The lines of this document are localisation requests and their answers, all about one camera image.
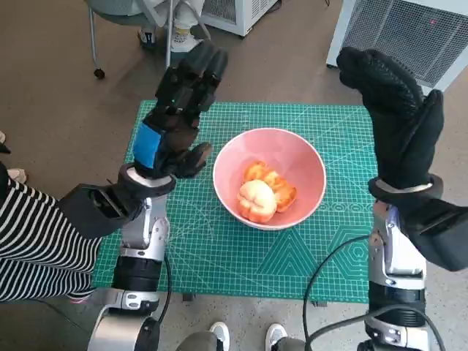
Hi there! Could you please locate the pink bowl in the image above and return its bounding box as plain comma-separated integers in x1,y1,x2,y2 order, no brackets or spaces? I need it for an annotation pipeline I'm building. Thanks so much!
212,127,327,230

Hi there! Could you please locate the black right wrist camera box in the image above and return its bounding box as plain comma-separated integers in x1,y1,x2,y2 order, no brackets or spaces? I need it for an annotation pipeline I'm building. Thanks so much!
398,199,468,272

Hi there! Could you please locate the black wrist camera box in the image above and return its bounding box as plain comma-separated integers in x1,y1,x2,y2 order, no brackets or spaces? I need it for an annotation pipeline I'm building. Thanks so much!
398,199,468,272
58,182,146,238

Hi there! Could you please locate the round toy bread bun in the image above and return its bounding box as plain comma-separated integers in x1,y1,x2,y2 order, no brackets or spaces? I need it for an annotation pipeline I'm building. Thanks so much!
237,178,278,222

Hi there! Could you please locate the small white mesh cabinet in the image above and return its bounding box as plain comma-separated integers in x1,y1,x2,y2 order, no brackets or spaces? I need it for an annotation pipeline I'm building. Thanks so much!
200,0,282,37

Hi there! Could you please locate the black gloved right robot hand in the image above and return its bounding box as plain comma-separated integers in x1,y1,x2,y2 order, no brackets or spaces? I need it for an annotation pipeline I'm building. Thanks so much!
336,46,445,190

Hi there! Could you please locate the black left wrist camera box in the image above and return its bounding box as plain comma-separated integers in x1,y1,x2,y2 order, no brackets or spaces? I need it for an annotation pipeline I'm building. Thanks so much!
58,182,146,238

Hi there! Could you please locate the grey office chair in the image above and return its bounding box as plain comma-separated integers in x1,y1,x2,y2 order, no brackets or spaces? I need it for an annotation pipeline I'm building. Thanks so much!
86,0,213,80

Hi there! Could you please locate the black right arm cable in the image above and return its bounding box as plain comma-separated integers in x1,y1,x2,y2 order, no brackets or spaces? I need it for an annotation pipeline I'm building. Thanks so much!
302,235,370,351

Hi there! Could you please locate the green cutting mat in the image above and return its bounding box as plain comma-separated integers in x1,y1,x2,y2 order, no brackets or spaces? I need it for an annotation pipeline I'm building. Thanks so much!
89,100,381,304

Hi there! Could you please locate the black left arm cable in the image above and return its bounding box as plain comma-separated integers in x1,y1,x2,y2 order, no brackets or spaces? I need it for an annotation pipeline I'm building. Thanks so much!
155,252,173,325

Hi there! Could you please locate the long toy bread loaf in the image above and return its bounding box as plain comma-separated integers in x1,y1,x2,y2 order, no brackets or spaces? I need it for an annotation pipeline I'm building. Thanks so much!
243,160,298,214

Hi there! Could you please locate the person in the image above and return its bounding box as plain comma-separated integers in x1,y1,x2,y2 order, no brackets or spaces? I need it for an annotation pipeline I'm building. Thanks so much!
0,140,105,304
175,321,308,351
137,0,205,52

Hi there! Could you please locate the large white mesh cabinet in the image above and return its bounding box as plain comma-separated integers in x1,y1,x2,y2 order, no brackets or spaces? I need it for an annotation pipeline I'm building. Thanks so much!
326,0,468,94

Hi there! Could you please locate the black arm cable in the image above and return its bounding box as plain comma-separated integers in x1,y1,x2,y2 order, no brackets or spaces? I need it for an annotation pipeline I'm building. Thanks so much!
302,235,370,351
155,252,173,325

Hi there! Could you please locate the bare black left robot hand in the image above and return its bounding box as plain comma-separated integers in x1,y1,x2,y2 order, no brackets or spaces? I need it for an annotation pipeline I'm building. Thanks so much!
131,39,230,180

